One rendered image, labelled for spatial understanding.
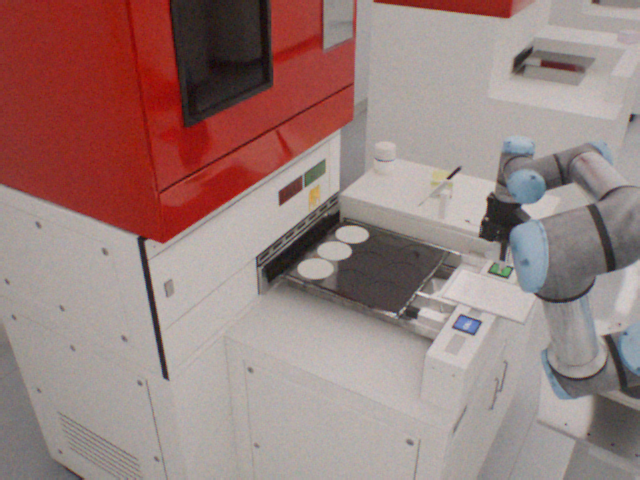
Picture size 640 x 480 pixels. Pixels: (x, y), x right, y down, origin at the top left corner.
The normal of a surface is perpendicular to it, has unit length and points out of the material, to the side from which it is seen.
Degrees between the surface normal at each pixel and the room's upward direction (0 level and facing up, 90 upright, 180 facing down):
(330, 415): 90
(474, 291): 0
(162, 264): 90
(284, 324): 0
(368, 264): 0
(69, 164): 90
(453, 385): 90
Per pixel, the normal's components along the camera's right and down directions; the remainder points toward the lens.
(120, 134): -0.51, 0.46
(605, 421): 0.00, -0.84
